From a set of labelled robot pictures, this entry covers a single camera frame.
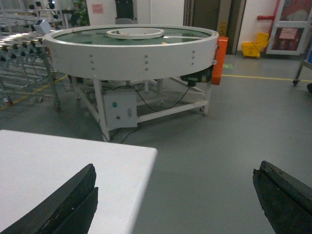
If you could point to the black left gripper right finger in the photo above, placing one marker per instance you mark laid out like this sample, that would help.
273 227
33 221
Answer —
286 201

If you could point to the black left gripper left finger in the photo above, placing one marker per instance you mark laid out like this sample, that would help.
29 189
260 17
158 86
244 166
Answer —
68 210

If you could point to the white electrical control box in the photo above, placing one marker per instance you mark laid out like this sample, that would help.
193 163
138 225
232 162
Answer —
120 107

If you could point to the expandable roller conveyor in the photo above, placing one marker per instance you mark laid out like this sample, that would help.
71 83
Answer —
25 69

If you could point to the metal cart with caster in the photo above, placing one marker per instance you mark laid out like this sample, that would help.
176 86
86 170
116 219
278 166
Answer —
305 62

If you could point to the orange motor cover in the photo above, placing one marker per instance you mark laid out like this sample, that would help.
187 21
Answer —
219 60

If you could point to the white round rotary table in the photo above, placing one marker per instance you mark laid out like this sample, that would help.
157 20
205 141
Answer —
170 67

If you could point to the yellow mop bucket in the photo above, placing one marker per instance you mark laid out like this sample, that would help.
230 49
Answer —
254 48

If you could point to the red fire cabinet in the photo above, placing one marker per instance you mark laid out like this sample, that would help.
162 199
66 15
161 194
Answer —
290 27

